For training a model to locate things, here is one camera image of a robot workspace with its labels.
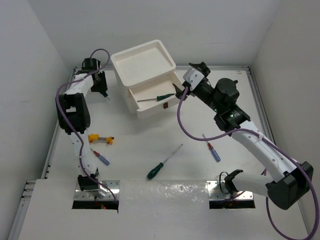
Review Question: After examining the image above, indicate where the white pull-out drawer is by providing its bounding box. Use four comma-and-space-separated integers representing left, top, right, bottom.
128, 71, 182, 119

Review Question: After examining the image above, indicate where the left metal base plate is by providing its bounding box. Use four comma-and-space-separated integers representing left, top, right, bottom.
73, 180, 121, 201

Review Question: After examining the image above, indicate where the left red blue screwdriver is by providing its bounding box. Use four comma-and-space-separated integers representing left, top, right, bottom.
91, 148, 110, 166

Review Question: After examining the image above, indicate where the red blue screwdriver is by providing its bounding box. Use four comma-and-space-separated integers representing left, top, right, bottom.
91, 148, 110, 166
202, 133, 221, 163

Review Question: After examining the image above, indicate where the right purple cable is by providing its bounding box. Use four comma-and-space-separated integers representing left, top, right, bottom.
176, 86, 316, 240

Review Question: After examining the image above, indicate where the right red blue screwdriver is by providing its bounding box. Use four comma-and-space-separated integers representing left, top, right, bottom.
202, 133, 221, 163

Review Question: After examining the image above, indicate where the long green screwdriver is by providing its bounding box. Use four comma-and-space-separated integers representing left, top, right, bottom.
146, 144, 183, 180

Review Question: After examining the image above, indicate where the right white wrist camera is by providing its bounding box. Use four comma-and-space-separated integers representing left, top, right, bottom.
182, 68, 205, 92

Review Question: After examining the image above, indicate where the white drawer cabinet box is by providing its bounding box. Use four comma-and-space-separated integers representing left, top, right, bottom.
110, 39, 176, 113

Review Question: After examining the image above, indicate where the small stubby green screwdriver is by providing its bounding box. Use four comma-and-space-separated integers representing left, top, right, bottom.
100, 91, 110, 100

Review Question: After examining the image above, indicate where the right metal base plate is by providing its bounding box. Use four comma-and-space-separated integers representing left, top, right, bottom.
206, 180, 255, 201

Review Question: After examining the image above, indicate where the white front cover board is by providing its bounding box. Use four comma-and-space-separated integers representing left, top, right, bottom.
19, 179, 307, 240

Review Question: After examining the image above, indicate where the metal base plate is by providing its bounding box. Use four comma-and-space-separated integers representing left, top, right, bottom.
206, 180, 255, 201
73, 180, 121, 201

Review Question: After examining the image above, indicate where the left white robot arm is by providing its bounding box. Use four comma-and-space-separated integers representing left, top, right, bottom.
55, 57, 108, 195

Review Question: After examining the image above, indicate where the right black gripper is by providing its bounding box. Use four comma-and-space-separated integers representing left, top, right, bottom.
174, 62, 222, 113

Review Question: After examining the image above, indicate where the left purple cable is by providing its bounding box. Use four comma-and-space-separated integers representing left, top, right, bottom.
55, 48, 120, 208

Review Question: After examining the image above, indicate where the yellow clamp tool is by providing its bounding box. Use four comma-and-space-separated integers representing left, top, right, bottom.
88, 134, 115, 145

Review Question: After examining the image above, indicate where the purple cable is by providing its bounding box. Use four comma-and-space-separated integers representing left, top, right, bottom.
55, 48, 120, 208
176, 86, 316, 240

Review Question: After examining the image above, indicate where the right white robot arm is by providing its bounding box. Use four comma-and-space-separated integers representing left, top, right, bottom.
175, 62, 314, 210

